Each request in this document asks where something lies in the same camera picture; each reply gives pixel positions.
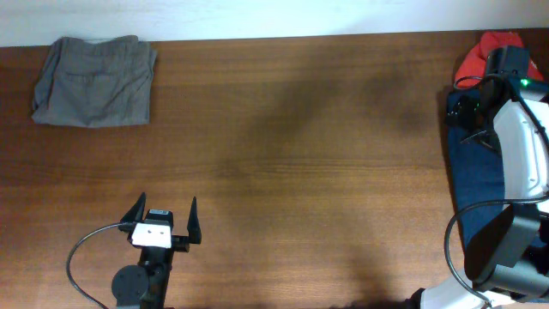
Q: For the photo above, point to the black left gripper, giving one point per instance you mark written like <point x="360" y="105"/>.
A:
<point x="181" y="244"/>

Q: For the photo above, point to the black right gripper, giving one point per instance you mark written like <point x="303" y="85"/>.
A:
<point x="485" y="136"/>

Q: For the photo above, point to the grey shorts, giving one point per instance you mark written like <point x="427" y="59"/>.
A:
<point x="95" y="85"/>

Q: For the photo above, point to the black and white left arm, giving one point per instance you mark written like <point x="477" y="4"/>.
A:
<point x="144" y="284"/>

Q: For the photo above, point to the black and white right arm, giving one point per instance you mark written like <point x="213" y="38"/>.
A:
<point x="505" y="262"/>

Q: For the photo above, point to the red garment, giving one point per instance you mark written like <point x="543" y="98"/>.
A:
<point x="472" y="70"/>

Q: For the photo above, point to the navy blue garment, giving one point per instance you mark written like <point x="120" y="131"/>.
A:
<point x="495" y="178"/>

